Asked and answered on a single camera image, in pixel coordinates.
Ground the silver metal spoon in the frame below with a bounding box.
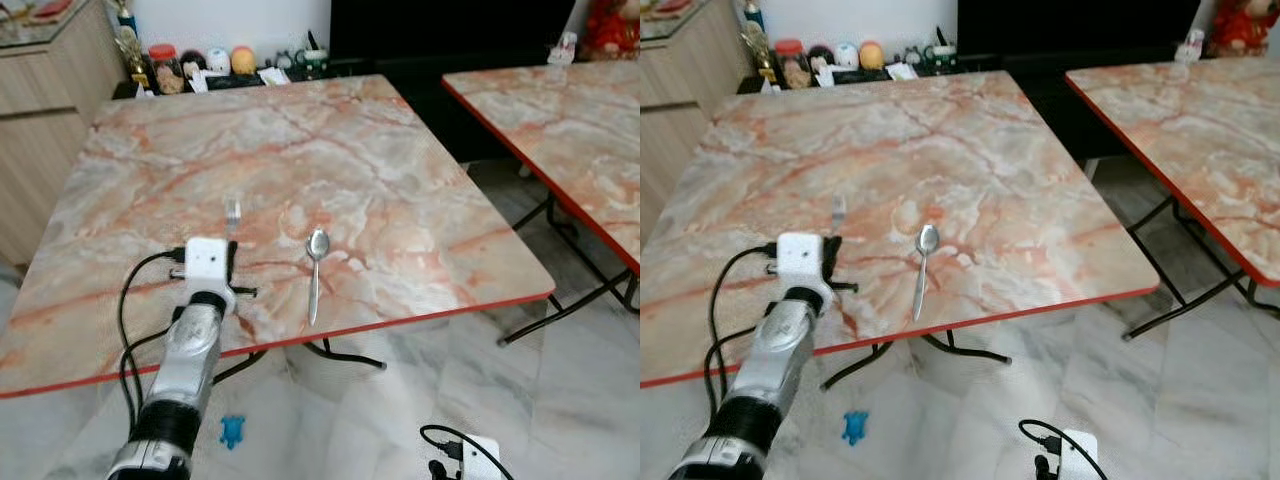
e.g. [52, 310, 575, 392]
[305, 228, 332, 327]
[911, 224, 941, 322]

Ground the large marble folding table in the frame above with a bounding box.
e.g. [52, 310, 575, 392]
[0, 74, 558, 401]
[640, 69, 1162, 390]

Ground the red-lidded snack jar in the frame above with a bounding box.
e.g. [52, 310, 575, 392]
[774, 38, 814, 92]
[147, 43, 187, 97]

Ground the dark green cup holder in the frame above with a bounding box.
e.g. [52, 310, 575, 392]
[298, 29, 332, 80]
[924, 26, 960, 75]

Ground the light wooden cabinet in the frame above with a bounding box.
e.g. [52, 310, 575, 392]
[0, 0, 129, 267]
[640, 0, 747, 244]

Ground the golden trophy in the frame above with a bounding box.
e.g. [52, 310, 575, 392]
[739, 0, 782, 87]
[113, 0, 157, 93]

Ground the red plush toy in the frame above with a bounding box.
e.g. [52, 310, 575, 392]
[1207, 0, 1280, 59]
[581, 0, 641, 62]

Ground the black television screen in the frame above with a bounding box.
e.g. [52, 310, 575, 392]
[329, 0, 578, 63]
[957, 0, 1203, 58]

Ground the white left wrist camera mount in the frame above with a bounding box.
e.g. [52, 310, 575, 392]
[184, 237, 240, 317]
[776, 232, 837, 312]

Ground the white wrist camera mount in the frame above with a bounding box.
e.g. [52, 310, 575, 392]
[184, 237, 240, 317]
[1057, 429, 1100, 480]
[776, 232, 837, 312]
[459, 436, 502, 480]

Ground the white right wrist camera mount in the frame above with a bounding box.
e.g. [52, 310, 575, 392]
[459, 436, 502, 480]
[1057, 429, 1100, 480]

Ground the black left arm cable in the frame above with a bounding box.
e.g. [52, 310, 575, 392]
[702, 242, 782, 417]
[117, 247, 193, 433]

